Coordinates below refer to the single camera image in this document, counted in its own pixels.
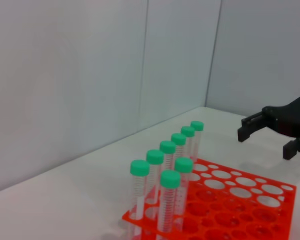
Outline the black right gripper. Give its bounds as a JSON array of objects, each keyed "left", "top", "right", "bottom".
[{"left": 237, "top": 92, "right": 300, "bottom": 161}]

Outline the clear test tube green cap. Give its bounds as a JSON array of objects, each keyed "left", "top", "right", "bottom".
[
  {"left": 190, "top": 120, "right": 205, "bottom": 163},
  {"left": 128, "top": 159, "right": 151, "bottom": 239},
  {"left": 146, "top": 149, "right": 165, "bottom": 218},
  {"left": 157, "top": 169, "right": 182, "bottom": 235},
  {"left": 159, "top": 140, "right": 177, "bottom": 173},
  {"left": 174, "top": 157, "right": 194, "bottom": 217},
  {"left": 171, "top": 133, "right": 187, "bottom": 161},
  {"left": 181, "top": 126, "right": 196, "bottom": 161}
]

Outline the orange plastic test tube rack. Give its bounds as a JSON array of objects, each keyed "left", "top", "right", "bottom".
[{"left": 121, "top": 157, "right": 297, "bottom": 240}]

